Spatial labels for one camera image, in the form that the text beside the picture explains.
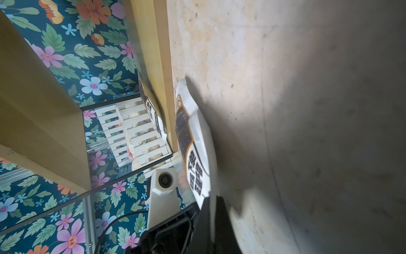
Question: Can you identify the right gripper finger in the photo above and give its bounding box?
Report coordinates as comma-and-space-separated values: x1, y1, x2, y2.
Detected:
187, 196, 242, 254

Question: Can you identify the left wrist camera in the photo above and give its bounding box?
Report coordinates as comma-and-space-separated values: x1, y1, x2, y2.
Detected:
147, 168, 180, 230

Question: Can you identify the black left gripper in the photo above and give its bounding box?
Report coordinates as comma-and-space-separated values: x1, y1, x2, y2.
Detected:
125, 203, 200, 254

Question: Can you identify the yellow label coffee bag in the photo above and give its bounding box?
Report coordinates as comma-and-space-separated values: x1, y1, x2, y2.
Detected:
176, 79, 218, 208

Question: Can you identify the white and blue toy crib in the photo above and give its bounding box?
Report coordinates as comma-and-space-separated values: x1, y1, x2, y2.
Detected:
88, 97, 179, 178

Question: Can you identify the yellow wooden three-tier shelf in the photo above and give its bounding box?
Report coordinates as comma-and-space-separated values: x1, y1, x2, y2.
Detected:
0, 0, 179, 236

